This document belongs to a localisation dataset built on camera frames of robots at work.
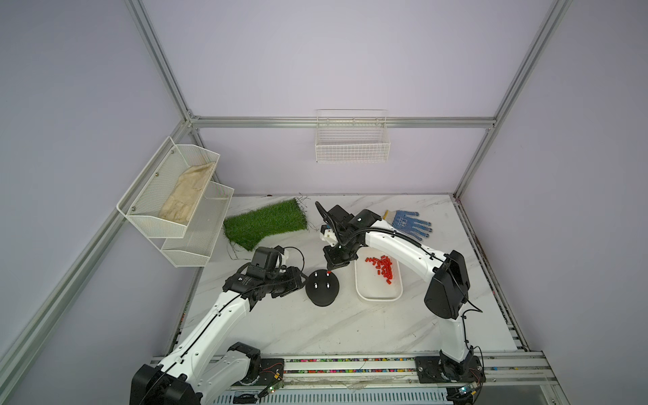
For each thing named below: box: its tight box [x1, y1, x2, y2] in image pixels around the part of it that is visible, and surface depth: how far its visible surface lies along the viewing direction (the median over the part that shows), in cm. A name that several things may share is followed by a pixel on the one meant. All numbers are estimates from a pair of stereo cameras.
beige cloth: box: [157, 162, 216, 224], surface depth 81 cm
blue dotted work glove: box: [383, 210, 433, 242], surface depth 113 cm
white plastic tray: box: [354, 246, 404, 303], surface depth 93 cm
